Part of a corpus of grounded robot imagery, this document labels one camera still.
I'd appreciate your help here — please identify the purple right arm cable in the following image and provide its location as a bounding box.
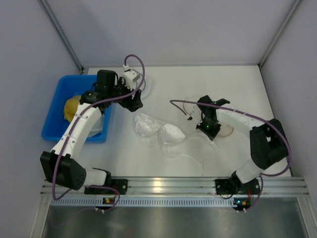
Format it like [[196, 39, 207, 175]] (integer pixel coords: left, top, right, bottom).
[[169, 99, 293, 213]]

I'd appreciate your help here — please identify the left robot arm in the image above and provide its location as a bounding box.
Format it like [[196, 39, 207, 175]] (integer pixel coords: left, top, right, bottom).
[[40, 68, 144, 190]]

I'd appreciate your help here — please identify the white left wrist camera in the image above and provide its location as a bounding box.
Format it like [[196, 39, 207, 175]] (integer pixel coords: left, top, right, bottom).
[[123, 64, 141, 88]]

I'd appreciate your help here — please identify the blue plastic bin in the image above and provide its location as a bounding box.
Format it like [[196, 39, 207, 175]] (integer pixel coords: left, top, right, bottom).
[[42, 75, 97, 142]]

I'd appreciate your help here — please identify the yellow bra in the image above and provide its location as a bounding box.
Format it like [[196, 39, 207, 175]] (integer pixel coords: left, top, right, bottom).
[[63, 95, 81, 122]]

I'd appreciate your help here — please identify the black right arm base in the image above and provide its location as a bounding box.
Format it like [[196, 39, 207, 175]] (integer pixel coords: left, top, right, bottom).
[[214, 178, 261, 196]]

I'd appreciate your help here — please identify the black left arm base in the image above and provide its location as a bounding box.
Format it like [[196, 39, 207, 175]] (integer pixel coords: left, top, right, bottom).
[[84, 178, 128, 195]]

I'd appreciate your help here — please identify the perforated cable tray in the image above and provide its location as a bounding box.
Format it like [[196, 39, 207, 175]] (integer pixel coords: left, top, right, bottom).
[[51, 197, 237, 207]]

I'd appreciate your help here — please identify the pale green bra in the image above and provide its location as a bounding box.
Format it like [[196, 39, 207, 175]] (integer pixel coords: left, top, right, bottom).
[[88, 115, 105, 138]]

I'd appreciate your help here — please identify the white mesh laundry bag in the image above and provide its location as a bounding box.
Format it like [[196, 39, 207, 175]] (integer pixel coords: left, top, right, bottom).
[[140, 75, 156, 100], [183, 95, 234, 137]]

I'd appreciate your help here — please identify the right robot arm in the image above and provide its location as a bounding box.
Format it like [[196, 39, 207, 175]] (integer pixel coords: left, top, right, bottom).
[[196, 95, 290, 194]]

